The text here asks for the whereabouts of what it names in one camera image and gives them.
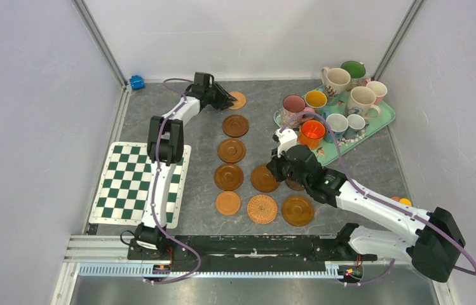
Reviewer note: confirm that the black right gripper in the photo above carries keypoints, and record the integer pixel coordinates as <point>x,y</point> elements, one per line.
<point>278,169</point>

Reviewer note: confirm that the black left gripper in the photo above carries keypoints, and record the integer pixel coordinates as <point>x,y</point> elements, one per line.
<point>225,98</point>

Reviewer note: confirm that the light cork coaster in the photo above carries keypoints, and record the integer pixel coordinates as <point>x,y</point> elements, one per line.
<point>240,101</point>

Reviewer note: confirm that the dark walnut wooden coaster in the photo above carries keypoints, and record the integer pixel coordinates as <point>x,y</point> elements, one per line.
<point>294,185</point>

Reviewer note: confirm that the brown wooden saucer coaster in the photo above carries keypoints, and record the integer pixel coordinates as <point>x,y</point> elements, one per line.
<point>231,150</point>
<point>228,177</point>
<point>263,180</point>
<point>235,126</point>

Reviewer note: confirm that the orange mug black handle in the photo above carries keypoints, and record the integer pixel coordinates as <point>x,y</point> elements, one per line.
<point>311,134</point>

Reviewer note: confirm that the brown ridged wooden coaster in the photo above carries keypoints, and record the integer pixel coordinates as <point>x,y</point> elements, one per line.
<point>298,211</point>

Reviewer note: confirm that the blue patterned mug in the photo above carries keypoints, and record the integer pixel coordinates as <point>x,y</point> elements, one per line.
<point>337,122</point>

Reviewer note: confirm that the woven rattan coaster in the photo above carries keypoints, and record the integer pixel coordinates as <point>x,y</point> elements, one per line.
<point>262,209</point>

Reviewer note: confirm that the pink patterned mug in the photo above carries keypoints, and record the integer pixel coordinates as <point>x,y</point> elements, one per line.
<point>292,105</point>

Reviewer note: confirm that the yellow inside mug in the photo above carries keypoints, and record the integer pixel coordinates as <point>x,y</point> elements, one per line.
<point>316,99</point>

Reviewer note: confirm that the light orange wooden coaster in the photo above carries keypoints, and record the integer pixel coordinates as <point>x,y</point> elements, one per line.
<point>228,203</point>

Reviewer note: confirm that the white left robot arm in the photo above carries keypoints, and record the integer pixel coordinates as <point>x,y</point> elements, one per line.
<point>165,148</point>

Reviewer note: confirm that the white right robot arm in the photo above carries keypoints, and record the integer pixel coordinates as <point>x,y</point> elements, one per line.
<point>431,241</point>

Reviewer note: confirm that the mint green floral tray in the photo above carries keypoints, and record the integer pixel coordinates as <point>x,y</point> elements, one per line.
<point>326,152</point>

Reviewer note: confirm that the small white blue mug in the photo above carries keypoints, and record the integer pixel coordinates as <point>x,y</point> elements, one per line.
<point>356,124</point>

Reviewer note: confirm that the large cream mug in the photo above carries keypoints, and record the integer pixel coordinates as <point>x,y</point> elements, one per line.
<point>361,102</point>

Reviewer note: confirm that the blue toy block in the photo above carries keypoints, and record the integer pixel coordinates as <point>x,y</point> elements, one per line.
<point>136,82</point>

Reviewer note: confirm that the white floral mug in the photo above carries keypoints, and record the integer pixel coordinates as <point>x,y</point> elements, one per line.
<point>335,81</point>

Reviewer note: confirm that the pink white mug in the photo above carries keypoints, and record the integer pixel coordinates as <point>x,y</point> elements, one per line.
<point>380,90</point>

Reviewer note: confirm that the green inside mug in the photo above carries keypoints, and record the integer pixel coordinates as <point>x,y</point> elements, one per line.
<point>356,71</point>

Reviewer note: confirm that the orange yellow small container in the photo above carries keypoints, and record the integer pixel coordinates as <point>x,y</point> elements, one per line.
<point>404,201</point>

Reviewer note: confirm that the green white chessboard mat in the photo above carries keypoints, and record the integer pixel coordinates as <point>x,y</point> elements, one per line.
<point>124,184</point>

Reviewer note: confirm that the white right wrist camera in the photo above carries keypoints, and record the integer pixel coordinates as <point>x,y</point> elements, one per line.
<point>285,138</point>

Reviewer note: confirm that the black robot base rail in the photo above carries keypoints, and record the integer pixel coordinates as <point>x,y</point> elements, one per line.
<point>249,253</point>

